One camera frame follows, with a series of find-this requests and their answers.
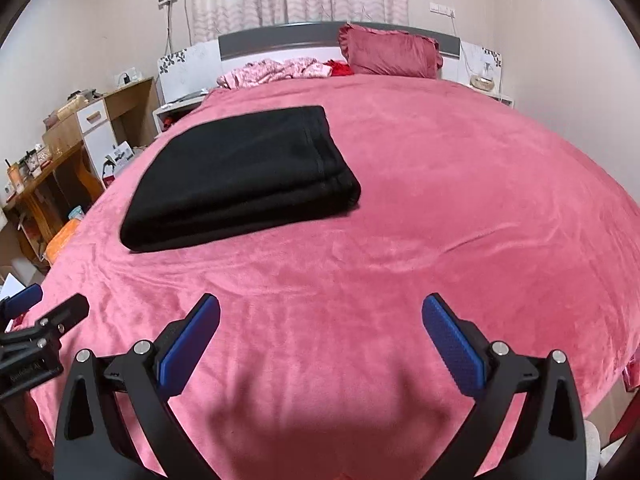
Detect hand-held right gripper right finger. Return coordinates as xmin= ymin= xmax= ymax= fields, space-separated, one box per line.
xmin=421 ymin=294 xmax=587 ymax=480

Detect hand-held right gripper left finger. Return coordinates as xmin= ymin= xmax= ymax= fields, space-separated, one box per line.
xmin=54 ymin=292 xmax=222 ymax=480

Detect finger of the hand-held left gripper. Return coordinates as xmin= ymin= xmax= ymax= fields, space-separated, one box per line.
xmin=0 ymin=283 xmax=44 ymax=322
xmin=0 ymin=293 xmax=91 ymax=362

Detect black pants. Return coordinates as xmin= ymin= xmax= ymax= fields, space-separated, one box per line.
xmin=119 ymin=105 xmax=362 ymax=254

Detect orange packet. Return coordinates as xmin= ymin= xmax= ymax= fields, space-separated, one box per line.
xmin=44 ymin=217 xmax=84 ymax=266

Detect wooden desk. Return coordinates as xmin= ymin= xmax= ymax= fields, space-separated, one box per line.
xmin=0 ymin=140 xmax=103 ymax=267

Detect pink fleece blanket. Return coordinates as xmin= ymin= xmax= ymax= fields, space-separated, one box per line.
xmin=22 ymin=74 xmax=640 ymax=480

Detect wooden cabinet with white drawers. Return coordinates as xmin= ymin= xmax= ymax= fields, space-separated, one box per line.
xmin=42 ymin=76 xmax=160 ymax=181

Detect white nightstand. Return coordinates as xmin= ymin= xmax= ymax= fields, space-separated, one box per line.
xmin=467 ymin=79 xmax=515 ymax=110
xmin=152 ymin=90 xmax=209 ymax=136

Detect glass teapot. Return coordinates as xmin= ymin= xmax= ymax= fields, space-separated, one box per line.
xmin=470 ymin=60 xmax=497 ymax=89

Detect pink patterned clothes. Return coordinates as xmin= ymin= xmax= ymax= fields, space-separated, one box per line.
xmin=216 ymin=58 xmax=332 ymax=90

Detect pink ruffled pillow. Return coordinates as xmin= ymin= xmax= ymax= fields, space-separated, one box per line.
xmin=338 ymin=23 xmax=444 ymax=79

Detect grey and white bed headboard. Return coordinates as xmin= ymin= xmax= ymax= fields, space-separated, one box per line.
xmin=156 ymin=21 xmax=502 ymax=106

